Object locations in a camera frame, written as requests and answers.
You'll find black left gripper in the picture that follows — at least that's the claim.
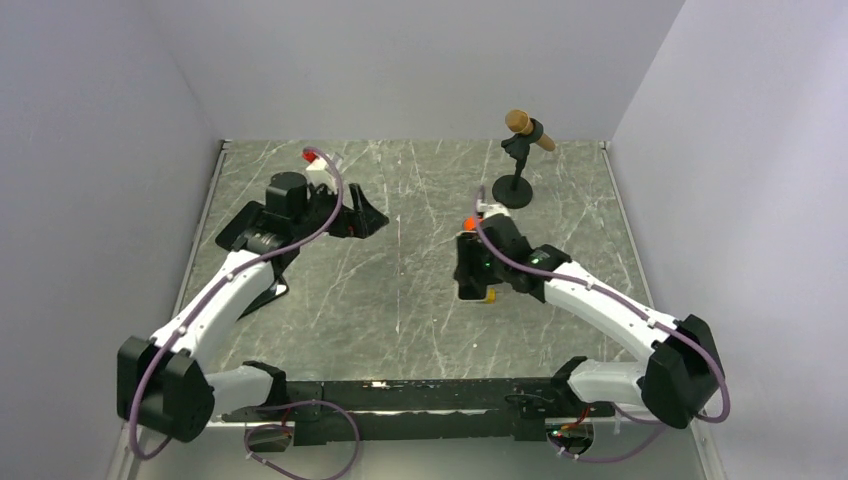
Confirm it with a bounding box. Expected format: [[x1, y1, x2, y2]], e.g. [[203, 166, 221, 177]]
[[293, 182, 389, 240]]

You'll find black phone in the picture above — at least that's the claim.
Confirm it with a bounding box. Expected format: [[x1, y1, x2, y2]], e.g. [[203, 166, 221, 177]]
[[240, 277, 289, 318], [215, 201, 264, 253]]

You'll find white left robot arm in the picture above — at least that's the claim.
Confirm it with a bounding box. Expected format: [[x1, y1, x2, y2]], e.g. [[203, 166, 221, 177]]
[[116, 172, 389, 443]]

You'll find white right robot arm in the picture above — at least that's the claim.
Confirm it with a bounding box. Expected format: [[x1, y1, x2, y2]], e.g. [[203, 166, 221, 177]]
[[453, 214, 731, 429]]

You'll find black microphone stand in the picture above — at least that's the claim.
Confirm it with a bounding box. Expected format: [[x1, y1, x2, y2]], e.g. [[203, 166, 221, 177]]
[[491, 133, 533, 209]]

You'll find wooden microphone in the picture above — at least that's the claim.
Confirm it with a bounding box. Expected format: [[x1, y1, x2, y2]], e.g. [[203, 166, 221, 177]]
[[505, 109, 556, 152]]

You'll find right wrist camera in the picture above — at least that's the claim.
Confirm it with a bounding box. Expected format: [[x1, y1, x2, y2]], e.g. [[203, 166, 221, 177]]
[[462, 203, 511, 232]]

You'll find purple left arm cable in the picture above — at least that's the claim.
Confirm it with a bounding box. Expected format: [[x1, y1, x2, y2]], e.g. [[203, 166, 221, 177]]
[[127, 146, 362, 480]]

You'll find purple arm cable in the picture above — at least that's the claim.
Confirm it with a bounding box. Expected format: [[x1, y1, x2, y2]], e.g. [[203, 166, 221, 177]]
[[471, 185, 732, 465], [127, 146, 362, 480]]

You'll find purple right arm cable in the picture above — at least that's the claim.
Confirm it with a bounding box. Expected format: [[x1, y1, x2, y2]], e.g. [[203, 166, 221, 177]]
[[471, 185, 732, 465]]

